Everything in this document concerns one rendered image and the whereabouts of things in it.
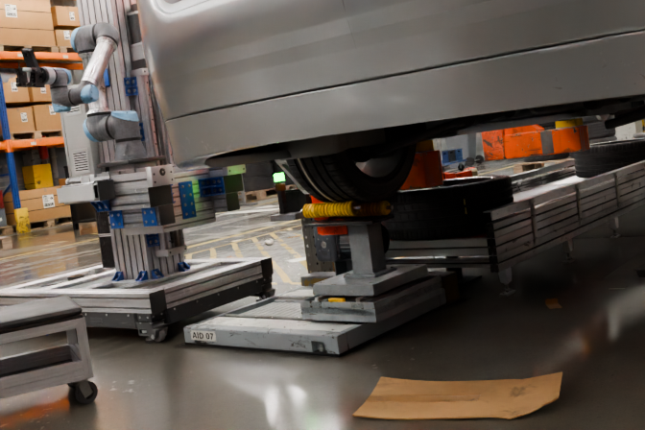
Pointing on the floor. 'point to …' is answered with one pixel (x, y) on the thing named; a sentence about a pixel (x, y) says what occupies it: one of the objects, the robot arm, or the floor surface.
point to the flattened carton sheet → (460, 398)
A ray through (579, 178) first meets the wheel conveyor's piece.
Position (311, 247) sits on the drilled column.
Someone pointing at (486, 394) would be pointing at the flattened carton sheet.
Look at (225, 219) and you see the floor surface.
